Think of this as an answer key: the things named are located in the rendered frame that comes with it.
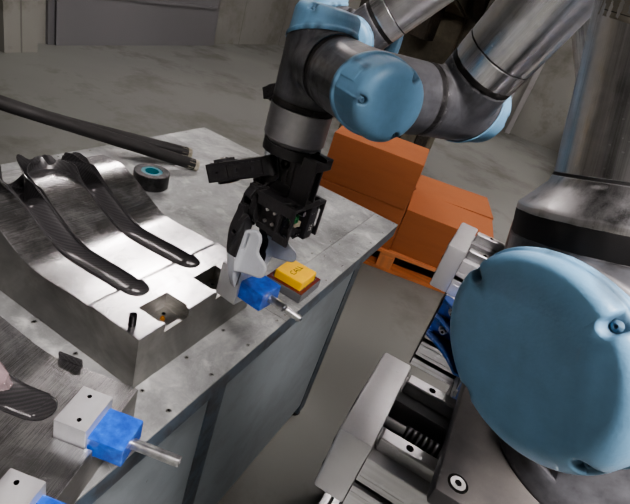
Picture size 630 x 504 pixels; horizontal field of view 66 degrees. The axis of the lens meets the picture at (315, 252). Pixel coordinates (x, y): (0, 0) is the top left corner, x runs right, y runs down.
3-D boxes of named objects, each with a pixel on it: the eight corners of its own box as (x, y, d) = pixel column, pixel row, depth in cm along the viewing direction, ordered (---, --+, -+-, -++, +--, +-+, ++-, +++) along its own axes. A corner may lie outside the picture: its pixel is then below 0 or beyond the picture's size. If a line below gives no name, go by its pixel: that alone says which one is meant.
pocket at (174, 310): (187, 327, 70) (191, 307, 68) (160, 345, 66) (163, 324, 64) (163, 311, 71) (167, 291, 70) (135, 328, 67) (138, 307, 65)
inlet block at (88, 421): (186, 458, 56) (193, 428, 53) (165, 497, 52) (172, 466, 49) (81, 417, 56) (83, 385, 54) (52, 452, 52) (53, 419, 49)
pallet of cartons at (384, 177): (276, 227, 282) (306, 121, 250) (335, 187, 359) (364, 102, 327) (463, 321, 255) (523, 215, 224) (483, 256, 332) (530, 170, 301)
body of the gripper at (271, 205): (282, 253, 60) (308, 163, 54) (231, 222, 63) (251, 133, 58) (315, 238, 66) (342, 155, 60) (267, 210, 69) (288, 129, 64)
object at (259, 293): (305, 327, 70) (316, 297, 67) (285, 342, 66) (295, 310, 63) (238, 281, 74) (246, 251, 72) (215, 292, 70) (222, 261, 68)
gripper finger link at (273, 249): (284, 289, 70) (292, 239, 64) (253, 268, 72) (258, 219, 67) (297, 278, 72) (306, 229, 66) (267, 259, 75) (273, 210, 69)
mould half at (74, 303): (246, 307, 86) (263, 243, 80) (132, 389, 65) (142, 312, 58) (54, 187, 101) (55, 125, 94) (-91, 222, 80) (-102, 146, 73)
